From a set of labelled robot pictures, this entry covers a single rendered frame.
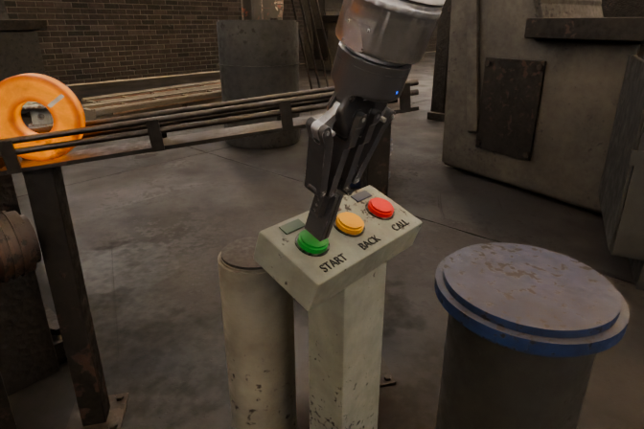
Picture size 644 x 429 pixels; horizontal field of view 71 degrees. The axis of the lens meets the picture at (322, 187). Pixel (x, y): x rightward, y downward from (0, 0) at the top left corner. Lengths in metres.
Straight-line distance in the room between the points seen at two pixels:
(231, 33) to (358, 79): 2.86
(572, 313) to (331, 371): 0.40
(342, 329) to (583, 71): 1.98
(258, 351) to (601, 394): 0.92
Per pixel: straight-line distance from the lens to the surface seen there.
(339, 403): 0.75
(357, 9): 0.43
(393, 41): 0.42
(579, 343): 0.82
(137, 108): 4.47
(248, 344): 0.78
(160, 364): 1.39
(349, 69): 0.44
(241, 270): 0.71
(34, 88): 0.95
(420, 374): 1.31
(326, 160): 0.47
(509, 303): 0.84
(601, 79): 2.40
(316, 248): 0.57
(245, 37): 3.23
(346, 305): 0.64
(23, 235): 1.00
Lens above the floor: 0.87
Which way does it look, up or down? 20 degrees down
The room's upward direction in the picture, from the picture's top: straight up
